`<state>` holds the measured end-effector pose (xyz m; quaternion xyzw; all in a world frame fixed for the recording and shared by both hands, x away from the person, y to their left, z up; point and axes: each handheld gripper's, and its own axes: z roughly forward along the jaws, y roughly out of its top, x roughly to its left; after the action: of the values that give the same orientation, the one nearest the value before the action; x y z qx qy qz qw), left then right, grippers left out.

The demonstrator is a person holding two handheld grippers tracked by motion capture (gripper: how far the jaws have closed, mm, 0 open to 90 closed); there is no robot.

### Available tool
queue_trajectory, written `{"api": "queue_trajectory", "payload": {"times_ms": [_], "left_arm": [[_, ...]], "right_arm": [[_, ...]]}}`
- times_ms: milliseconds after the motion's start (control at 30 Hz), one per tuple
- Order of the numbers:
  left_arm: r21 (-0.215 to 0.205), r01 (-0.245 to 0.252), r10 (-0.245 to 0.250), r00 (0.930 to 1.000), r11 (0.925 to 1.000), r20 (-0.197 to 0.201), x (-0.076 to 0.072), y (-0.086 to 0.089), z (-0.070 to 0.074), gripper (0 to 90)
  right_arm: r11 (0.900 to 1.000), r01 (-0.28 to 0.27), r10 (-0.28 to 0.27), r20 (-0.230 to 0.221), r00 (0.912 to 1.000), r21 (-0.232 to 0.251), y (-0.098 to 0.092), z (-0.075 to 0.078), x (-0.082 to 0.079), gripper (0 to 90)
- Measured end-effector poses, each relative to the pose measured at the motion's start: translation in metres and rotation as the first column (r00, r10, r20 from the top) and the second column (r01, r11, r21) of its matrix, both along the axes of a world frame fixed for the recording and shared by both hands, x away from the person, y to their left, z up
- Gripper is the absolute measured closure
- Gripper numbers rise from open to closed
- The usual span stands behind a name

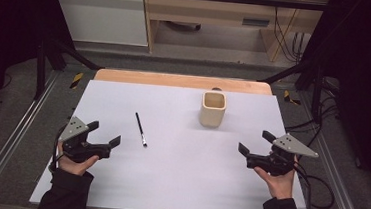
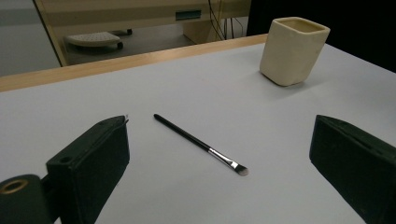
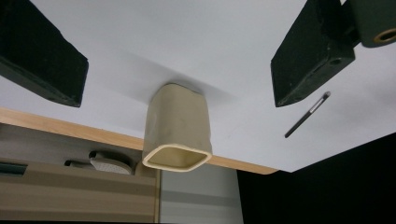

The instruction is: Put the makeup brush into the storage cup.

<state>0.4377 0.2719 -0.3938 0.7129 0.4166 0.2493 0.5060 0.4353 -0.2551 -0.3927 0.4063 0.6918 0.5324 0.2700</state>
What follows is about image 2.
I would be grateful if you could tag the black curtain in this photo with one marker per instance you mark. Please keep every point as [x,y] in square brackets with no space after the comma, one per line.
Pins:
[358,25]

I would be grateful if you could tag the light wooden desk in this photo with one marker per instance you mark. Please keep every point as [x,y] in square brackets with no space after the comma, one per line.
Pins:
[124,12]

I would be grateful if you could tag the black makeup brush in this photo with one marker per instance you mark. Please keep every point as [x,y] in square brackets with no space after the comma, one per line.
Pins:
[186,137]

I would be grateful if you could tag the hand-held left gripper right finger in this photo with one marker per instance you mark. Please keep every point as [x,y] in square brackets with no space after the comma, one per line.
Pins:
[358,161]

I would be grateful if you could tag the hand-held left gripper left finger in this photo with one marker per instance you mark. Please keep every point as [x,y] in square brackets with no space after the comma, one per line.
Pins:
[93,161]

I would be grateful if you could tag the beige wooden holder block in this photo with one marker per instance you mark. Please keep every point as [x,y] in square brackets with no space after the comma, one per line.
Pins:
[289,56]

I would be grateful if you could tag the white table sheet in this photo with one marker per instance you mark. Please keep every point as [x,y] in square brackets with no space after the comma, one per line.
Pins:
[218,93]

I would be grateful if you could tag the wooden table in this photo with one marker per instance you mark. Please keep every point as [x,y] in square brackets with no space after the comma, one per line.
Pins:
[124,63]

